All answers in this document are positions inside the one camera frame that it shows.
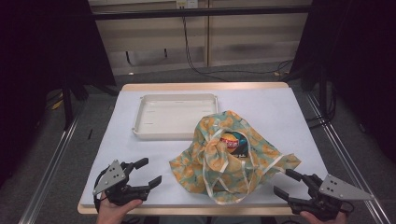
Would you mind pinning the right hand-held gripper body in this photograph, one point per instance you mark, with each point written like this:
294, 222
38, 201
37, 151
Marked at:
336, 189

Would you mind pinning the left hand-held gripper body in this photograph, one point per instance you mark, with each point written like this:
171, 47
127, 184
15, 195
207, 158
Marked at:
110, 179

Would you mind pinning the fruit-print fabric bag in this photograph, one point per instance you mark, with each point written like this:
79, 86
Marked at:
186, 168

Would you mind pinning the white plastic tray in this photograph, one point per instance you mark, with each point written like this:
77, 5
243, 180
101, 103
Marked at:
168, 115

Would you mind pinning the black and blue chips bag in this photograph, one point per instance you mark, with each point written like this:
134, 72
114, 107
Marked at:
233, 143

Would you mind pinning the person's right hand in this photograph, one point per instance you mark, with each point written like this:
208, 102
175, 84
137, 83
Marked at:
323, 220

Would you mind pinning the person's left hand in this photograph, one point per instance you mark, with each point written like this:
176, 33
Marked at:
115, 213

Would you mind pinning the white table cover sheet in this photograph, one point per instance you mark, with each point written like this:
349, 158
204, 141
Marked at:
124, 149

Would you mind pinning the small black floor stick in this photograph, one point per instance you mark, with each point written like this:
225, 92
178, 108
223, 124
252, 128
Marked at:
90, 133

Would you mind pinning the black metal stand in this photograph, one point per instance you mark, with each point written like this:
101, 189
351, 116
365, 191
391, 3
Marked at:
67, 102
323, 93

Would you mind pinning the small yellow floor item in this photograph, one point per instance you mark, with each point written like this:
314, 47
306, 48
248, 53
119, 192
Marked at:
58, 105

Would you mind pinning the wooden table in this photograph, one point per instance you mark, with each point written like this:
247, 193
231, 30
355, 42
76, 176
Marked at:
202, 86

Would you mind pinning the black curtain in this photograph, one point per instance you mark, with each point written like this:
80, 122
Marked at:
358, 46
31, 46

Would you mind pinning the black horizontal bar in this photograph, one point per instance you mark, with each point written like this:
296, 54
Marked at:
202, 12

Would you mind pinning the aluminium floor rail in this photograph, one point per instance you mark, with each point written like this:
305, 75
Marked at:
46, 180
333, 138

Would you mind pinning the white wall socket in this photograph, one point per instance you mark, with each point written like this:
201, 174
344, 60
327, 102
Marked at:
186, 3

